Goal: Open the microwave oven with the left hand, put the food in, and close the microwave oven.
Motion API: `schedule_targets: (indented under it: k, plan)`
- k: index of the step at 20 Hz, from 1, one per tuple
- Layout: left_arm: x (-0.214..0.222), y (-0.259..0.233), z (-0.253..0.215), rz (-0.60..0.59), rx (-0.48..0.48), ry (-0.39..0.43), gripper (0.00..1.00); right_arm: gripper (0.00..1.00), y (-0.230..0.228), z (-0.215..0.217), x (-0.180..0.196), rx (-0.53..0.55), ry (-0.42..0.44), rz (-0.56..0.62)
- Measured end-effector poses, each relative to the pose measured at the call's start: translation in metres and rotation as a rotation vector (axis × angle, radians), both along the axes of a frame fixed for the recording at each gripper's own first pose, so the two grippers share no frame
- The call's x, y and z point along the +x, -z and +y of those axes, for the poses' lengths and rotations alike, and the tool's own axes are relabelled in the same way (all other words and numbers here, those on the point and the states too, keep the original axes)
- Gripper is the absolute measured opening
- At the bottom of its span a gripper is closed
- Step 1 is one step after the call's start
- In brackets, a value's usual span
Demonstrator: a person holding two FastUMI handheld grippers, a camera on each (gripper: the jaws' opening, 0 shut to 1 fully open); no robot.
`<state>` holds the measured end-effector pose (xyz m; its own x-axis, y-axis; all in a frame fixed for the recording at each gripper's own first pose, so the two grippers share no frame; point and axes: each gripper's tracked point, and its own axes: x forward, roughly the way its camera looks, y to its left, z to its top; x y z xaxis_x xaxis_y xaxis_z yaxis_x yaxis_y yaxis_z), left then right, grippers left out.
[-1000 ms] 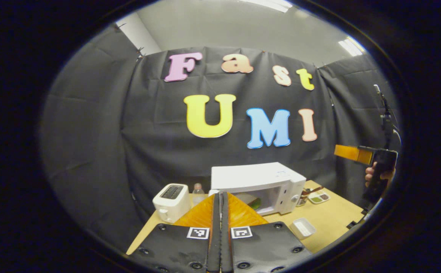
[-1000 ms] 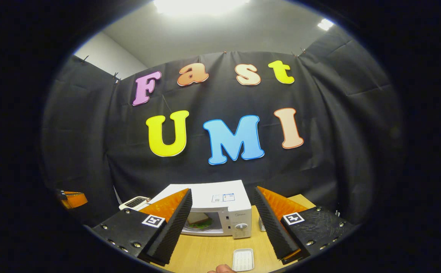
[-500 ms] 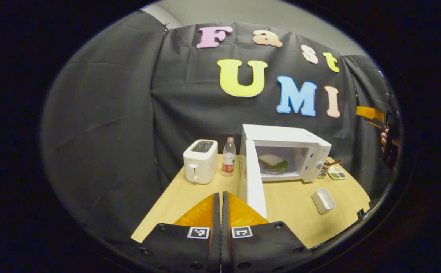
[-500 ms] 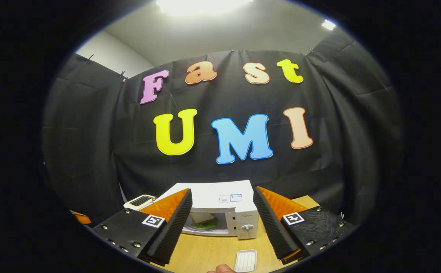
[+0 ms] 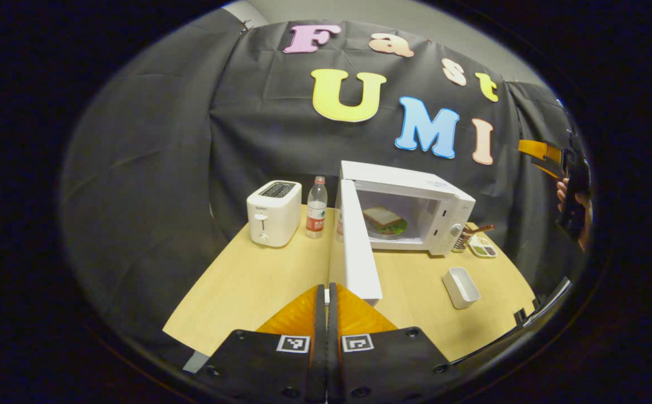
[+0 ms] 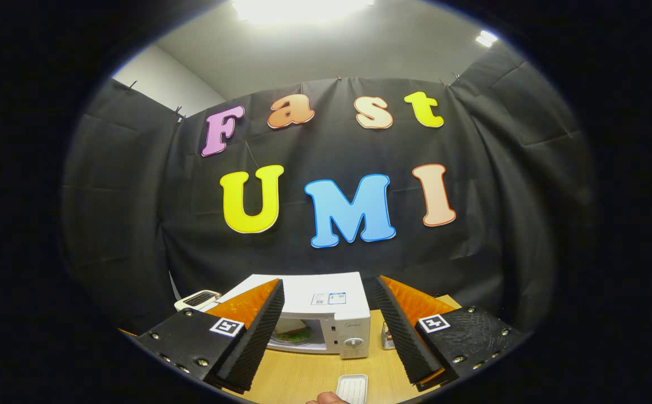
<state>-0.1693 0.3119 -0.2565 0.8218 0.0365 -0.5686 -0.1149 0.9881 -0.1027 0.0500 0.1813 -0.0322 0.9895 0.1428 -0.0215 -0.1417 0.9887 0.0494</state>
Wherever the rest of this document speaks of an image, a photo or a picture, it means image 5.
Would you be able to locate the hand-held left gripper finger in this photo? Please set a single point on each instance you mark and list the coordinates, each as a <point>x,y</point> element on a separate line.
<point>333,336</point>
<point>319,336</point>

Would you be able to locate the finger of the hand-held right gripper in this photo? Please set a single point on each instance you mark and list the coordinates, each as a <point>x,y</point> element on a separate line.
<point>536,148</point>
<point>547,168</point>

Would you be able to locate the black backdrop cloth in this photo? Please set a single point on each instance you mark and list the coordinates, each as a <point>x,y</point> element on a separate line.
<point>152,196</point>

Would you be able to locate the brown wooden spoon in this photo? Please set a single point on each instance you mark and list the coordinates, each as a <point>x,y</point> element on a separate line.
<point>483,228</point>

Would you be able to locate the sandwich with lettuce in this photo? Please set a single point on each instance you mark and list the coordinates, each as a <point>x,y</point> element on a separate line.
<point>382,216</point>

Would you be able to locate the white rectangular tray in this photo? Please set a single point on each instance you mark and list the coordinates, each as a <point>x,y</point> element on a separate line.
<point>460,292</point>

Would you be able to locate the white divided dish with grains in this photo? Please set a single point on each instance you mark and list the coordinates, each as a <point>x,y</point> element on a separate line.
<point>480,249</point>

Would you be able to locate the white microwave oven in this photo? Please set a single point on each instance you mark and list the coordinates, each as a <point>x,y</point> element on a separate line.
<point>359,252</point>

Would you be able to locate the white toaster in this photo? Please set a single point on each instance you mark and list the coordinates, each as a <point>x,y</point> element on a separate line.
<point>272,221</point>

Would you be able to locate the clear water bottle red label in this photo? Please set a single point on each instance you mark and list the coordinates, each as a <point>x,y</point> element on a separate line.
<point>316,213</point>
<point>339,227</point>

